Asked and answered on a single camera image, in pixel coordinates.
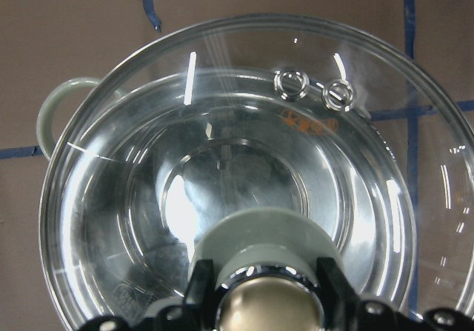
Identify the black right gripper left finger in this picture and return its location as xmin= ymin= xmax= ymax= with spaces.
xmin=80 ymin=259 xmax=214 ymax=330

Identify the pale green cooking pot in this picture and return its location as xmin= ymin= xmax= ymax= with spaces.
xmin=40 ymin=70 xmax=414 ymax=330

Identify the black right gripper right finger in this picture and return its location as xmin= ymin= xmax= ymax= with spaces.
xmin=316 ymin=257 xmax=470 ymax=330

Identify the glass pot lid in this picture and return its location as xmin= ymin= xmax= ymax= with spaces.
xmin=36 ymin=14 xmax=473 ymax=330

